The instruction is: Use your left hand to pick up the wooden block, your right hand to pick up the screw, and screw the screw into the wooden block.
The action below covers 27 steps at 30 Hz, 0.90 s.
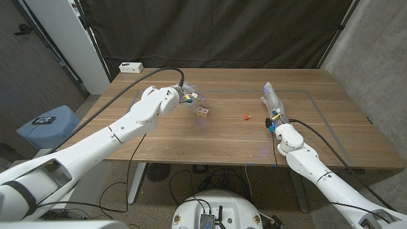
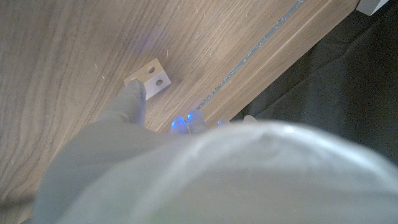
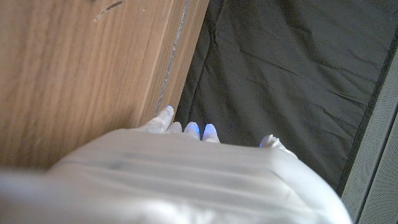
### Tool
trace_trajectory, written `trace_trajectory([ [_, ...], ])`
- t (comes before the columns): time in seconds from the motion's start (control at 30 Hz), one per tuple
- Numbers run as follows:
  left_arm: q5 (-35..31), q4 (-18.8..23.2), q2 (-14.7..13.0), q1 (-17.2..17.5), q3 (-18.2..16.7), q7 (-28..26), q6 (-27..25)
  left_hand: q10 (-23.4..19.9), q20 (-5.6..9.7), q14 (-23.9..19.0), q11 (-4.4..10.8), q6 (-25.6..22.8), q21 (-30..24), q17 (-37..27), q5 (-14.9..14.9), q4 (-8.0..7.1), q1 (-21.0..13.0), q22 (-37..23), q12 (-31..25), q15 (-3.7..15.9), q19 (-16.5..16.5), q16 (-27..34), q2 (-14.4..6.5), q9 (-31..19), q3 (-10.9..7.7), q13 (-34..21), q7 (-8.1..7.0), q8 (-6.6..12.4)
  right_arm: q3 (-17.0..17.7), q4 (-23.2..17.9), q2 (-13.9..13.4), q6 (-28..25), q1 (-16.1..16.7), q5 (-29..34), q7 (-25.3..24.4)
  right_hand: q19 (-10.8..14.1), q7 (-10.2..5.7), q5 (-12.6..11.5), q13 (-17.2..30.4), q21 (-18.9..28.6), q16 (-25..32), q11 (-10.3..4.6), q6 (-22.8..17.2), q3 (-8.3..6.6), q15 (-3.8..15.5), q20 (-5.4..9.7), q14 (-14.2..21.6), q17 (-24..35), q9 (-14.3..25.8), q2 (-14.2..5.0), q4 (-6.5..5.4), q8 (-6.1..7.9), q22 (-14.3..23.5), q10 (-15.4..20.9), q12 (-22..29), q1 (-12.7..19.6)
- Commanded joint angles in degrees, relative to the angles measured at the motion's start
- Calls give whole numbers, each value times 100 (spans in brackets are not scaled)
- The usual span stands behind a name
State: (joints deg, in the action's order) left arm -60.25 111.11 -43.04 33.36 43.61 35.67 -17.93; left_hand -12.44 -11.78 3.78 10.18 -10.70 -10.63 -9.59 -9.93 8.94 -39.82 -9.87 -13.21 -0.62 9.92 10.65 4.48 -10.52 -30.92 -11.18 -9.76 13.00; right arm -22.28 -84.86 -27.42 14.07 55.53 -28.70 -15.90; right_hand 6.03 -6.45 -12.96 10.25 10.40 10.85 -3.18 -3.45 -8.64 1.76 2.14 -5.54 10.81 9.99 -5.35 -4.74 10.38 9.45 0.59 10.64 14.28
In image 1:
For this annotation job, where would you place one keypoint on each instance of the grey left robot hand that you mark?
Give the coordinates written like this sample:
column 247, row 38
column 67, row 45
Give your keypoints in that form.
column 194, row 103

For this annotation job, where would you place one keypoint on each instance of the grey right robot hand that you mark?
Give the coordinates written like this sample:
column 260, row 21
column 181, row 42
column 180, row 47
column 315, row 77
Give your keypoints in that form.
column 275, row 105

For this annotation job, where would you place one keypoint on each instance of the small wooden block with holes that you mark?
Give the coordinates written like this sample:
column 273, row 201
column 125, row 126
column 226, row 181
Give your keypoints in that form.
column 203, row 112

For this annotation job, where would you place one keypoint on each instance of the red screw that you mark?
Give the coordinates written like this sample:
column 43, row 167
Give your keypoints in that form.
column 246, row 117

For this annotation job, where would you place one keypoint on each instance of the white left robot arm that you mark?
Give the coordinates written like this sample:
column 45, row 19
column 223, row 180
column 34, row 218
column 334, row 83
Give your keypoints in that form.
column 95, row 143

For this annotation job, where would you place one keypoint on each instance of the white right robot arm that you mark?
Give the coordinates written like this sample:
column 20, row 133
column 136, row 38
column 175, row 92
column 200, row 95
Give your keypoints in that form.
column 305, row 159

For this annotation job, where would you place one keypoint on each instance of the black backdrop curtain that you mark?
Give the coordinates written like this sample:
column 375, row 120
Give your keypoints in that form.
column 206, row 31

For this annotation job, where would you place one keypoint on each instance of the white power strip box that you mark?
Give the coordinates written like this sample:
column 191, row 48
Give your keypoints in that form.
column 131, row 67

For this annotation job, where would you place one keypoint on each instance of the black round floor fan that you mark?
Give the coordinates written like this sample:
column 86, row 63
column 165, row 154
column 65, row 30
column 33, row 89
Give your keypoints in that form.
column 158, row 172

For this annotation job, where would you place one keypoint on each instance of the black backdrop stand pole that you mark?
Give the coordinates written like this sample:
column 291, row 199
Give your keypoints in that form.
column 92, row 41
column 337, row 31

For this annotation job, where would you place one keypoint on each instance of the grey table leg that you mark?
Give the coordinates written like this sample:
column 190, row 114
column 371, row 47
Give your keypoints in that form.
column 302, row 200

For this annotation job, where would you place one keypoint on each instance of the white table leg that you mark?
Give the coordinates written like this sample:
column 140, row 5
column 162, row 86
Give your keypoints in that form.
column 136, row 184

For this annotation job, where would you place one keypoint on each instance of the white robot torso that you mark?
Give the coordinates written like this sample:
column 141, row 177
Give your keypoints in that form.
column 229, row 206

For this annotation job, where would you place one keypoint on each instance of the small grey finned box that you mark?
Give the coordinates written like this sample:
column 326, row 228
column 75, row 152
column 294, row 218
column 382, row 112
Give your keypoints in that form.
column 206, row 222

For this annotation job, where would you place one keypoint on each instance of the blue stool with phone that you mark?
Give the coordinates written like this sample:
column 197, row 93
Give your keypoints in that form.
column 47, row 133

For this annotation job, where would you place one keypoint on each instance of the black phone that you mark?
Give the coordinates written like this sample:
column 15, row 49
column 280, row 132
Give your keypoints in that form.
column 44, row 120

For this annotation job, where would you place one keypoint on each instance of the white wall panel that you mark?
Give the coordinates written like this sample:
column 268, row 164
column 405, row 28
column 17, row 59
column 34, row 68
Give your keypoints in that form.
column 70, row 41

